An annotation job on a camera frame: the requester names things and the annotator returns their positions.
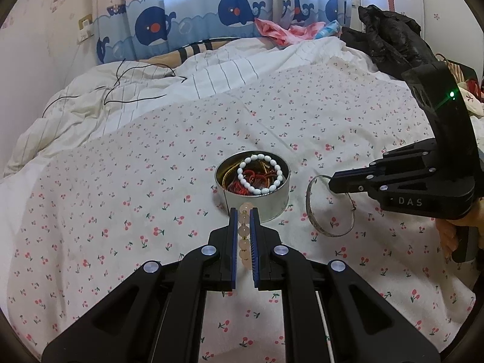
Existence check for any wall socket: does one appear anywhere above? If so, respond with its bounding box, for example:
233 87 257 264
77 14 94 44

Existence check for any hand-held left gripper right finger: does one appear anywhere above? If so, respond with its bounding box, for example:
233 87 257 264
250 208 443 363

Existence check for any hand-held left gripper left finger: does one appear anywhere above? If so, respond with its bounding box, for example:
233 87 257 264
41 208 239 363

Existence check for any white wardrobe with tree decal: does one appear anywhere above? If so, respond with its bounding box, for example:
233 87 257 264
355 0 484 69

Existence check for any black cable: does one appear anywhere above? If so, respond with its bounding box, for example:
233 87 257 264
41 59 188 118

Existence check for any person's right hand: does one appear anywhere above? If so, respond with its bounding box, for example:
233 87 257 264
434 198 484 261

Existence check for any whale print curtain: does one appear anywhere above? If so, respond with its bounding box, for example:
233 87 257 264
93 0 360 65

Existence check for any beige striped pillow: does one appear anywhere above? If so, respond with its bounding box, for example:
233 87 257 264
138 38 273 65

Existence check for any gold chain bracelet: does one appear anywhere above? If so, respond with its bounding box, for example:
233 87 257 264
221 161 273 191

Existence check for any round metal tin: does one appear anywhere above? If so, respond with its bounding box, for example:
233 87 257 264
215 151 291 224

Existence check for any red string bracelet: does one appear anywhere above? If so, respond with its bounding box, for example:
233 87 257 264
226 168 278 195

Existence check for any silver bangle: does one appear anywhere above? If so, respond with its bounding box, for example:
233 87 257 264
306 175 358 238

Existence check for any pink cloth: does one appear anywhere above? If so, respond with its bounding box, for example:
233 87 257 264
254 17 326 48

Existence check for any white bead bracelet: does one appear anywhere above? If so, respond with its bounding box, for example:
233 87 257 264
236 154 284 196

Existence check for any black jacket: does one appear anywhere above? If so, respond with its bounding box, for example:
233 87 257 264
340 5 437 80

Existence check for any cherry print bedsheet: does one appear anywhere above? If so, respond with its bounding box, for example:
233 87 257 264
0 55 477 363

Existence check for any pink bead bracelet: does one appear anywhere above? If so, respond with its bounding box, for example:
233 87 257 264
236 202 255 271

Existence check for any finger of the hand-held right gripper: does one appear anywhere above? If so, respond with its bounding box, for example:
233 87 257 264
329 138 441 184
328 168 439 196

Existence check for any light blue tube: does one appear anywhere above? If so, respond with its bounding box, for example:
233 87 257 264
316 20 341 39

